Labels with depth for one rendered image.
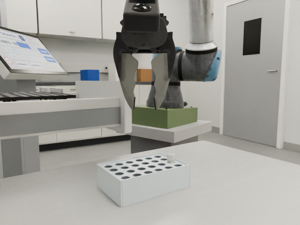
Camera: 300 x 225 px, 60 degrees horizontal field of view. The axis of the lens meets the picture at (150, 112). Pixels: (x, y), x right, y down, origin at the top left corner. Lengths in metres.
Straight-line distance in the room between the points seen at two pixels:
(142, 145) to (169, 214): 0.68
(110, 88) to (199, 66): 0.46
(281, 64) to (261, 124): 0.88
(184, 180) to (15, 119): 0.29
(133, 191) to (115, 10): 4.04
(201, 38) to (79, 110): 0.57
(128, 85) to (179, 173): 0.16
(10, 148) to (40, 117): 1.07
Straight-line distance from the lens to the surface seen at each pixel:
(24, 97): 0.53
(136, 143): 1.04
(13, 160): 1.56
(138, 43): 0.42
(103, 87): 0.62
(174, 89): 1.00
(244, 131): 4.31
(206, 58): 0.96
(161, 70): 0.42
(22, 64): 1.39
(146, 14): 0.34
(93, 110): 0.52
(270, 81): 4.00
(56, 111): 0.50
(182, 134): 0.91
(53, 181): 0.48
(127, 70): 0.42
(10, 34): 1.56
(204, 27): 0.95
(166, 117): 0.91
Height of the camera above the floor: 0.93
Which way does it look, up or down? 7 degrees down
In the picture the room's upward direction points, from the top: straight up
